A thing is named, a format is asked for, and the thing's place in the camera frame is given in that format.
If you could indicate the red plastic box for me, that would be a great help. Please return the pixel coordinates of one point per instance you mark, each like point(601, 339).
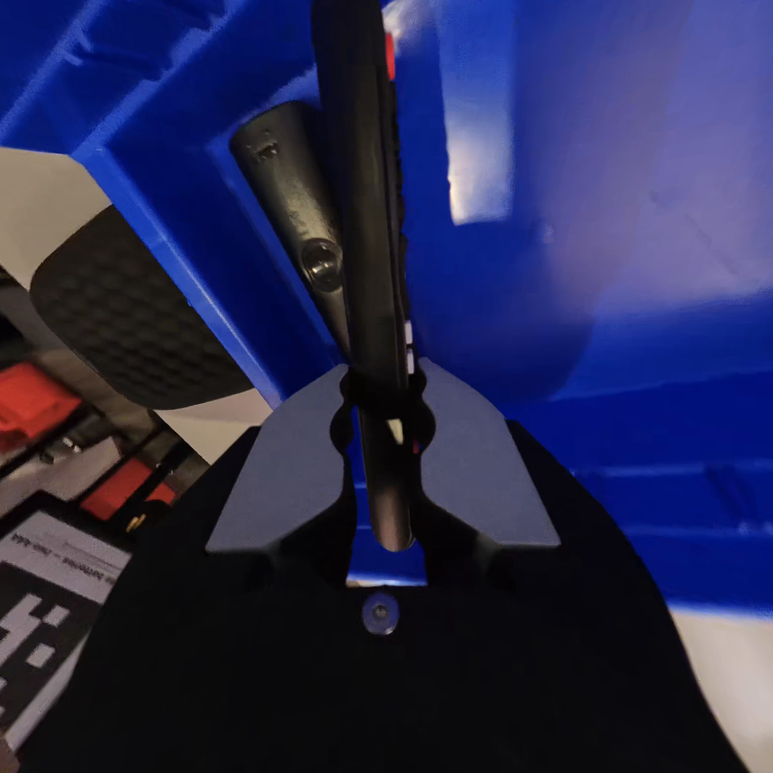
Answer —
point(34, 405)
point(127, 489)

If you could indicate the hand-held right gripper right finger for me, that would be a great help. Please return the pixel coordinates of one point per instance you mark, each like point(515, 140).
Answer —
point(483, 483)

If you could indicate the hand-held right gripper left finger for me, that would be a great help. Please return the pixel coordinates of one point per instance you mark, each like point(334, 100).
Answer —
point(284, 483)

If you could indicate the blue plastic bin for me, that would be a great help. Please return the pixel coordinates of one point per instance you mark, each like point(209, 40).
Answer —
point(580, 242)

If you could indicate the black framed marker sign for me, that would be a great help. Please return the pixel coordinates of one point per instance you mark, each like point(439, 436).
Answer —
point(48, 616)

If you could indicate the black remote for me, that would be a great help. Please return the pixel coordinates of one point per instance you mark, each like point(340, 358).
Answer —
point(362, 181)
point(296, 205)

